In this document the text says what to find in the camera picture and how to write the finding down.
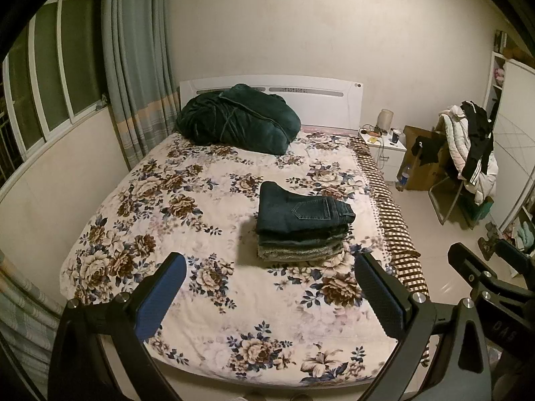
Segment brown cardboard box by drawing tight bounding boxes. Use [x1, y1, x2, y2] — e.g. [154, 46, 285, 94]
[401, 126, 450, 191]

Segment plastic water bottle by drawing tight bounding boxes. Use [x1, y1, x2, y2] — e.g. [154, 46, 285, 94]
[395, 165, 411, 192]

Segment white bed headboard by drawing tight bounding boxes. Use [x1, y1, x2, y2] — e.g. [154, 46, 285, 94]
[179, 74, 363, 129]

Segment brown checkered bed sheet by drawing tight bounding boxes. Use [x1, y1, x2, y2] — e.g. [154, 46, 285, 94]
[350, 135, 432, 369]

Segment teal striped curtain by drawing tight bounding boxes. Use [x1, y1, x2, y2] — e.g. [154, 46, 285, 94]
[102, 0, 180, 168]

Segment grey-green folded pants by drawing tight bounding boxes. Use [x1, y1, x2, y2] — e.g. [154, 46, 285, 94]
[257, 233, 346, 263]

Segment black garment on chair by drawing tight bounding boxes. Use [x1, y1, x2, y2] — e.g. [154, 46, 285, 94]
[461, 102, 493, 185]

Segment metal folding chair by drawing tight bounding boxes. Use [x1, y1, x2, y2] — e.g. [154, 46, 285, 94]
[427, 172, 477, 230]

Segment black garment on box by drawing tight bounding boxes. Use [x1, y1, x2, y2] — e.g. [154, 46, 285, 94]
[411, 133, 446, 166]

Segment white wardrobe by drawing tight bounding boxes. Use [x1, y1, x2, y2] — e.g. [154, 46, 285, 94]
[484, 52, 534, 231]

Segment white framed window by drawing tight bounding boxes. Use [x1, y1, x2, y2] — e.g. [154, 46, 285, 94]
[1, 0, 106, 185]

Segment beige table lamp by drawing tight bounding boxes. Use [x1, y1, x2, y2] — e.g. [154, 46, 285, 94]
[376, 109, 394, 132]

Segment floral bed blanket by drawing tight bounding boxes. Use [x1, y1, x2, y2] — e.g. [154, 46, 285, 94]
[60, 132, 395, 387]

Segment white bedside table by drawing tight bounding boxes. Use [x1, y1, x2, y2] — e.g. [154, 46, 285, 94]
[360, 129, 406, 183]

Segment dark green velvet comforter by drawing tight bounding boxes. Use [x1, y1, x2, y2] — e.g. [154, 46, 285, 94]
[177, 83, 301, 156]

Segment dark blue denim pants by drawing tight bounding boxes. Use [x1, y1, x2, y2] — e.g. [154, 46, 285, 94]
[256, 181, 355, 240]

